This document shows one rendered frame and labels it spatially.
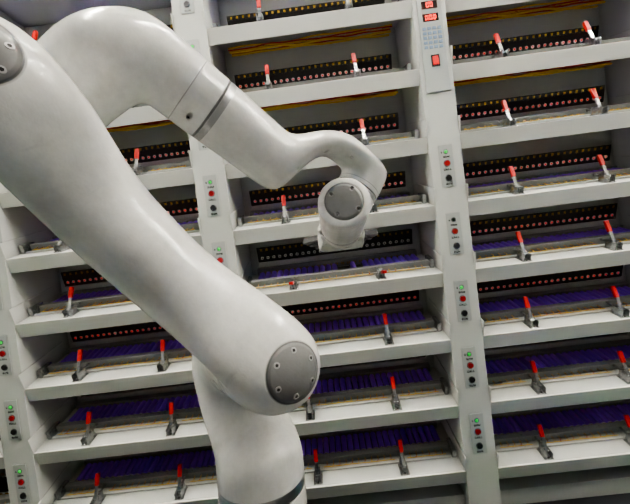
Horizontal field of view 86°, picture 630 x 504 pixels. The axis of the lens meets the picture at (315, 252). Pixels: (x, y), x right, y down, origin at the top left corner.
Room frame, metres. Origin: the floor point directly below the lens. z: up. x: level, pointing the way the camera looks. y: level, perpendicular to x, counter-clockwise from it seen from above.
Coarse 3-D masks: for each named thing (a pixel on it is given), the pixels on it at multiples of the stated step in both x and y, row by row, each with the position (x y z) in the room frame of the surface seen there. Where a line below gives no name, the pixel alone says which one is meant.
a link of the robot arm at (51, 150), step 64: (0, 64) 0.25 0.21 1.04; (0, 128) 0.26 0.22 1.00; (64, 128) 0.29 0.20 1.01; (64, 192) 0.31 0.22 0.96; (128, 192) 0.35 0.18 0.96; (128, 256) 0.35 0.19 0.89; (192, 256) 0.38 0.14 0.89; (192, 320) 0.37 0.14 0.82; (256, 320) 0.39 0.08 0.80; (256, 384) 0.36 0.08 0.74
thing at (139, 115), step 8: (144, 104) 1.08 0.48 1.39; (128, 112) 1.01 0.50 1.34; (136, 112) 1.01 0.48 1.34; (144, 112) 1.01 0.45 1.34; (152, 112) 1.01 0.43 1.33; (120, 120) 1.02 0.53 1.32; (128, 120) 1.02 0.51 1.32; (136, 120) 1.02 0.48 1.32; (144, 120) 1.02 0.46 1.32; (152, 120) 1.02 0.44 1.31; (160, 120) 1.02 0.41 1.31; (168, 120) 1.15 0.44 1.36; (112, 128) 1.12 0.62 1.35; (120, 128) 1.14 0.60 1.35; (136, 128) 1.17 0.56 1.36; (144, 128) 1.18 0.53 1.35
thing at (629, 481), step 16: (512, 480) 1.06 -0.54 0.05; (528, 480) 1.06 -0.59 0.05; (544, 480) 1.05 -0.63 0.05; (560, 480) 1.04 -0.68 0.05; (576, 480) 1.03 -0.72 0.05; (592, 480) 1.02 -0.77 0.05; (608, 480) 1.02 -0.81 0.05; (624, 480) 1.02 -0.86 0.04; (352, 496) 1.08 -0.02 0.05; (368, 496) 1.07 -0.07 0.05; (384, 496) 1.06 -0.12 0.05; (400, 496) 1.06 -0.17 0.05; (416, 496) 1.05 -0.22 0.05; (432, 496) 1.04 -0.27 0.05; (448, 496) 1.03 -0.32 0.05; (464, 496) 1.03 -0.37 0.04; (512, 496) 1.03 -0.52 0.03; (528, 496) 1.03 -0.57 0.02; (544, 496) 1.03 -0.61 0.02; (560, 496) 1.02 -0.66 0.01; (576, 496) 1.02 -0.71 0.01; (592, 496) 1.02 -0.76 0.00
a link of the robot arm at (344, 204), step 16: (320, 192) 0.53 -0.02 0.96; (336, 192) 0.52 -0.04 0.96; (352, 192) 0.52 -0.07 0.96; (368, 192) 0.53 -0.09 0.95; (320, 208) 0.52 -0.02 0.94; (336, 208) 0.52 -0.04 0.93; (352, 208) 0.52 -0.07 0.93; (368, 208) 0.52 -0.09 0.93; (320, 224) 0.61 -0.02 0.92; (336, 224) 0.52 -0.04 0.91; (352, 224) 0.52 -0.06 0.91; (336, 240) 0.61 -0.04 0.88; (352, 240) 0.62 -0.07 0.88
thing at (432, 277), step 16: (320, 256) 1.17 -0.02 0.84; (336, 256) 1.17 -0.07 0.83; (432, 256) 1.06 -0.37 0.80; (400, 272) 1.04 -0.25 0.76; (416, 272) 1.02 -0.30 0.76; (432, 272) 1.00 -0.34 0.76; (272, 288) 1.04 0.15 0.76; (288, 288) 1.03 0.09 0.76; (304, 288) 1.01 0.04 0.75; (320, 288) 1.00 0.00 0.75; (336, 288) 1.00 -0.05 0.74; (352, 288) 1.00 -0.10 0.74; (368, 288) 1.00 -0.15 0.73; (384, 288) 1.00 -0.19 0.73; (400, 288) 1.00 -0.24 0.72; (416, 288) 1.00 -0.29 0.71; (288, 304) 1.01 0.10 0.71
